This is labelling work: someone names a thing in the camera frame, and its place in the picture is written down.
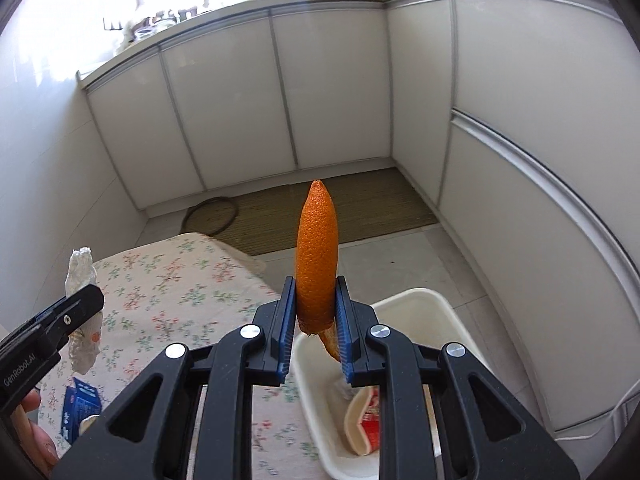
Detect white tissue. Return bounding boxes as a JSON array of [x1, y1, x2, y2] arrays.
[[65, 247, 104, 375]]

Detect white paper cup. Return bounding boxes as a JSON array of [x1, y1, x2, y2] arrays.
[[343, 387, 381, 456]]

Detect long orange peel strip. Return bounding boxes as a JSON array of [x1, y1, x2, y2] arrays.
[[295, 180, 340, 361]]

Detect white plastic trash bin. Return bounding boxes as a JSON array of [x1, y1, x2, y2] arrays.
[[292, 278, 498, 479]]

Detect white kitchen cabinets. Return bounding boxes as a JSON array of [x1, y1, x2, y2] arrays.
[[79, 0, 639, 444]]

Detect person's left hand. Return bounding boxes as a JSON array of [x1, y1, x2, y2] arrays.
[[11, 389, 58, 478]]

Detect small blue carton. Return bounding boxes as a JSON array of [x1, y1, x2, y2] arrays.
[[60, 377, 102, 444]]

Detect floral tablecloth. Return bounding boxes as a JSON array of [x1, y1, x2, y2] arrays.
[[37, 231, 321, 480]]

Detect brown floor mat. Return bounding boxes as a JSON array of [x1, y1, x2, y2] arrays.
[[181, 168, 437, 256]]

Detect round woven tray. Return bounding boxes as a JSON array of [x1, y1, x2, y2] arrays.
[[180, 196, 239, 237]]

